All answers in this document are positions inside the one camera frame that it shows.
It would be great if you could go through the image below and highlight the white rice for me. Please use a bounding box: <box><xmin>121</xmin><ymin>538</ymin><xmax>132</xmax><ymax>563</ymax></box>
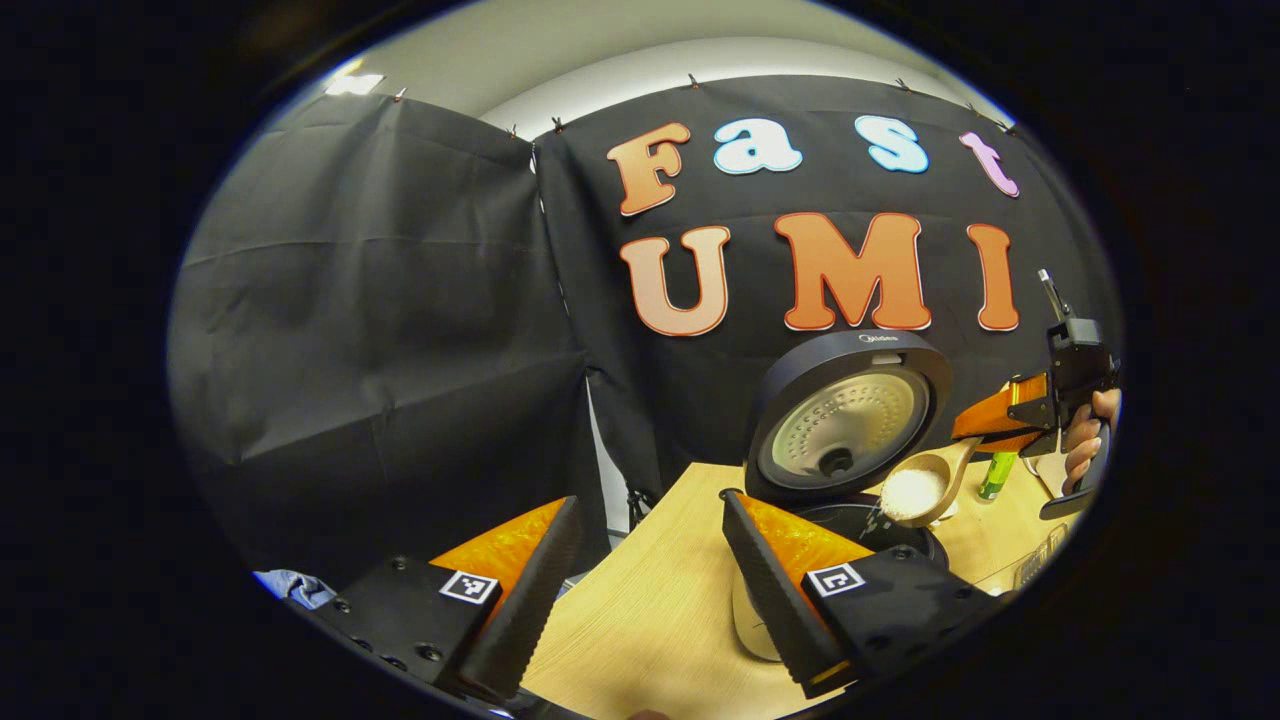
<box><xmin>868</xmin><ymin>467</ymin><xmax>947</xmax><ymax>536</ymax></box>

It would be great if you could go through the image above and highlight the black and silver rice cooker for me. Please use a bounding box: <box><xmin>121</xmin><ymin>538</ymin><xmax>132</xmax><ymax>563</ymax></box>
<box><xmin>733</xmin><ymin>329</ymin><xmax>954</xmax><ymax>663</ymax></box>

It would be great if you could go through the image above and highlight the blue cloth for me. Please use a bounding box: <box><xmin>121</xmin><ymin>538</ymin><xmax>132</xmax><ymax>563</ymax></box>
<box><xmin>253</xmin><ymin>568</ymin><xmax>337</xmax><ymax>611</ymax></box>

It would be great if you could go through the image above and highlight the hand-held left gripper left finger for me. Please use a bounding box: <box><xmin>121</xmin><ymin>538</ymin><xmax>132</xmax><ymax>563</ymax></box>
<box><xmin>290</xmin><ymin>495</ymin><xmax>584</xmax><ymax>701</ymax></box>

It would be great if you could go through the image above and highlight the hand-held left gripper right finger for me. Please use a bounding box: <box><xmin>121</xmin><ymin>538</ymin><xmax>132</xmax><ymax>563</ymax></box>
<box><xmin>720</xmin><ymin>488</ymin><xmax>1001</xmax><ymax>701</ymax></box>

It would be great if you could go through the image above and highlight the green label plastic bottle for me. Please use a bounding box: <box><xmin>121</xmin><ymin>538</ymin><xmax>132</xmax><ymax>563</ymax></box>
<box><xmin>978</xmin><ymin>452</ymin><xmax>1019</xmax><ymax>501</ymax></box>

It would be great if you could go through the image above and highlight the brown wooden spoon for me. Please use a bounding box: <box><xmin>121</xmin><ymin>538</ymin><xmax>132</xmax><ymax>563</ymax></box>
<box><xmin>878</xmin><ymin>437</ymin><xmax>986</xmax><ymax>529</ymax></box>

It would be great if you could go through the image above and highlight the black backdrop cloth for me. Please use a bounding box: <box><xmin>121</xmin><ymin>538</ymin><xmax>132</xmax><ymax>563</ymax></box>
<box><xmin>168</xmin><ymin>75</ymin><xmax>1121</xmax><ymax>591</ymax></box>

